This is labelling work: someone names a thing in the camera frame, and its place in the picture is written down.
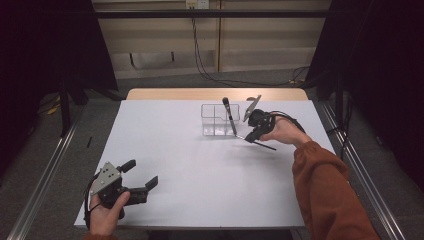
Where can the person's right hand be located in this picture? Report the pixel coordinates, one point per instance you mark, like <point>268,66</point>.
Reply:
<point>288,133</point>

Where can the person's left hand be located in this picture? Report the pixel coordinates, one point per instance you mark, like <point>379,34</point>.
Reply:
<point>103,220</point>

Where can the white wall socket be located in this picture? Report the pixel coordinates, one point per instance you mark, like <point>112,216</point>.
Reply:
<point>197,4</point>

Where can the thick black makeup brush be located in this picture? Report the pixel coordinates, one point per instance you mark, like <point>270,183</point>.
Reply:
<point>230,116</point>

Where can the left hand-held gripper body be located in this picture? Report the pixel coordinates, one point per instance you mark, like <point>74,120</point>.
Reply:
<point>106,178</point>

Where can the black curtain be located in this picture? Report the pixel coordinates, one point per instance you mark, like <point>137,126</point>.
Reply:
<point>383,66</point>
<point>40,50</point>

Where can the wooden table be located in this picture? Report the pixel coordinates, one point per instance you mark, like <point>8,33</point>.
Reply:
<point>183,94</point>

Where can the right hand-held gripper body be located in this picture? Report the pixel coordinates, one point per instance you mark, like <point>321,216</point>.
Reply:
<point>263,120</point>

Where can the white table cover board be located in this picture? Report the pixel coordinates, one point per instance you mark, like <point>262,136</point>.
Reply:
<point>166,150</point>

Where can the thin black eyeliner pencil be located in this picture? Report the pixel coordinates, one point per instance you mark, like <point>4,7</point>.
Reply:
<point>266,146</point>

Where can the black horizontal bar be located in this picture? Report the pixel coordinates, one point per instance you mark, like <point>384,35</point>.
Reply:
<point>200,13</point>

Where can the black metal stand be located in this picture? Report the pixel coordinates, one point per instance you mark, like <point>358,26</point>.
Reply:
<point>65,110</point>
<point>339,106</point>

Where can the clear plastic organizer box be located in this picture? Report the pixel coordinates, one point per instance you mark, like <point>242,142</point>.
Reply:
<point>213,130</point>

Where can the metal floor rail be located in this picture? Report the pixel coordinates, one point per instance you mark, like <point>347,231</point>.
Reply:
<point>43,180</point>
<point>366,173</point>

